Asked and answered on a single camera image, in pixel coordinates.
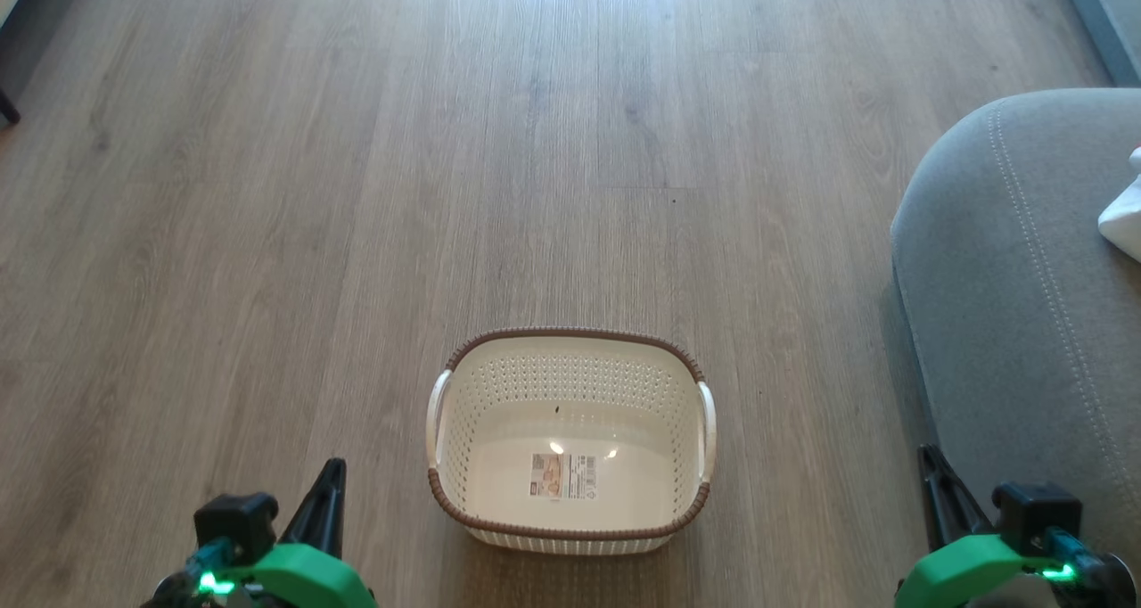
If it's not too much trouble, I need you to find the white cloth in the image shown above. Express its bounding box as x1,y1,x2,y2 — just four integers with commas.
1098,147,1141,263

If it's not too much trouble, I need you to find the teal right gripper cable plug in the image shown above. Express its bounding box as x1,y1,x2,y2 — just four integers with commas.
1038,528,1137,604

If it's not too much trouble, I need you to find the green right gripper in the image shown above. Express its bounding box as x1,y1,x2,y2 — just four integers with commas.
894,445,1062,608

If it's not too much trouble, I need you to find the grey fabric sofa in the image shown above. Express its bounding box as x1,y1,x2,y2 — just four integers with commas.
891,88,1141,608

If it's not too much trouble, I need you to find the teal gripper cable plug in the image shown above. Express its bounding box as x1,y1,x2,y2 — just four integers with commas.
1038,528,1137,604
143,541,237,608

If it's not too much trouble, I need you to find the paper label sticker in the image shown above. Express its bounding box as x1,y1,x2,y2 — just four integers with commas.
530,453,598,500

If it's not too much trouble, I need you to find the grey skirting board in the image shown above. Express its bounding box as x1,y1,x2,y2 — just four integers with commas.
1056,0,1141,87

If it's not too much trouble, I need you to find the teal left gripper cable plug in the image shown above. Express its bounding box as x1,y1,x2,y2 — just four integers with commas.
143,541,237,608

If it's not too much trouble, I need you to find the white plastic laundry basket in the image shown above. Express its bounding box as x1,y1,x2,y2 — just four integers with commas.
426,327,718,556

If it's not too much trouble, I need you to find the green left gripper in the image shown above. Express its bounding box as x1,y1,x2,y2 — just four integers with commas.
234,457,380,608

